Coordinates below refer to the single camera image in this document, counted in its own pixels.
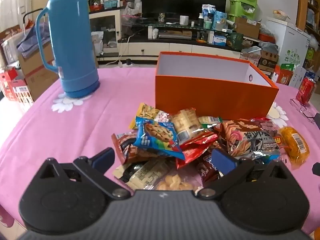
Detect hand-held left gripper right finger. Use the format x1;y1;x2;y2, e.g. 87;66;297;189
196;148;292;200

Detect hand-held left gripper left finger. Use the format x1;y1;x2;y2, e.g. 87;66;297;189
37;147;132;200

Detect brown chocolate packet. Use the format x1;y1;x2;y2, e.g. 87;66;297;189
196;152;220;183

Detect red-brown snack packet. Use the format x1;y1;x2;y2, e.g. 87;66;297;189
111;131;150;165

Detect red foil snack packet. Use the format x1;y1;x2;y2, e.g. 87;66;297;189
176;131;219;170

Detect yellow cake packet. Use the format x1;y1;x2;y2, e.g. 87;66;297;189
279;126;310;168

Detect green-edged snack packet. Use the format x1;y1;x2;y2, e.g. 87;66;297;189
199;116;223;130

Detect white wafer packet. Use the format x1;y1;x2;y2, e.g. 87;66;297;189
112;158;170;190

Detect clear small biscuit packet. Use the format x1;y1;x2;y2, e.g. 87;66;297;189
155;169;204;191

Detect clear cracker packet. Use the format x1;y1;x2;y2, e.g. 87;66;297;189
170;108;213;143

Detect chocolate cube packet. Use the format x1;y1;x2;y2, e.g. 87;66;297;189
250;117;279;137

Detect blue cookie packet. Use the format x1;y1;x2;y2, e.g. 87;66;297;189
132;117;185;161

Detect yellow noodle snack packet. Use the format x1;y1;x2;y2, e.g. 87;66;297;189
129;102;173;130

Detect orange cardboard box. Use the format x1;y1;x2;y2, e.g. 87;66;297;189
155;52;279;120

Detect pink flowered tablecloth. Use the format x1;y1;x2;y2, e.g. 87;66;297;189
0;65;320;235

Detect clear eyeglasses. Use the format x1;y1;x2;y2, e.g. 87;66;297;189
290;98;316;124

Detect red soda can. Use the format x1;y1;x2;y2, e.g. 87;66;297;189
295;77;316;105

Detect orange gift bag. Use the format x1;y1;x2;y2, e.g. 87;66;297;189
275;65;293;86

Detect red gift box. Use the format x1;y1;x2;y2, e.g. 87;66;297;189
10;79;34;105
0;67;18;100

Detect large cardboard box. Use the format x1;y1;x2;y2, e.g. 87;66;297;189
17;40;59;100

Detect printed cardboard box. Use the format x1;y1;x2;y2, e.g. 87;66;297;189
257;50;279;78

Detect blue thermos flask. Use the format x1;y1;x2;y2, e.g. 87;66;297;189
35;0;100;98

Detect white television stand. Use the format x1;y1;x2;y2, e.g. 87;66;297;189
117;17;250;63

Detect white chest freezer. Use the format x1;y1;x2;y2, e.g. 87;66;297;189
265;17;312;73

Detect white glass-door cabinet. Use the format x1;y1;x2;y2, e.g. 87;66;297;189
89;7;122;54

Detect brown cardboard box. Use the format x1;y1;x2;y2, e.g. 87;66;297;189
235;17;262;39

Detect purple plastic bag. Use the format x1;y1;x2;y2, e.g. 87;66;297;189
17;22;50;59

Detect green plastic drawer stack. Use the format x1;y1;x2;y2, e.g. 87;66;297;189
229;0;259;22

